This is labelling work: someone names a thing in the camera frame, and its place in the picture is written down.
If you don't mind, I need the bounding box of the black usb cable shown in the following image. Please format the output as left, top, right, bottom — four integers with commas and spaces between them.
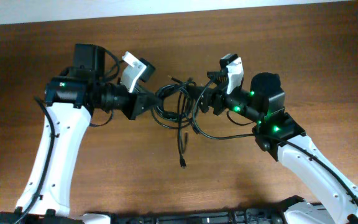
150, 79, 204, 135

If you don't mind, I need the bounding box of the black cable gold plug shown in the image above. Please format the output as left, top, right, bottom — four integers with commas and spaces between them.
177, 93, 186, 169

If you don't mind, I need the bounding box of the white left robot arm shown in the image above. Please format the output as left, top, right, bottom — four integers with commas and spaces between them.
0, 44, 161, 224

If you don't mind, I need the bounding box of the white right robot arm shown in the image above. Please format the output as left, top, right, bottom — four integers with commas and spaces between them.
188, 72, 358, 223

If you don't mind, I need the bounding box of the black left arm wire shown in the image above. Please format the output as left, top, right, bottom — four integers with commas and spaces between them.
12, 46, 121, 224

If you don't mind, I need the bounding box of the black arm wire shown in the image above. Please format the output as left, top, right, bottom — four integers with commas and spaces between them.
12, 46, 121, 224
191, 77, 358, 222

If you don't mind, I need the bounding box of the black right arm wire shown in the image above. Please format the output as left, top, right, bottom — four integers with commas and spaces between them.
191, 77, 358, 222

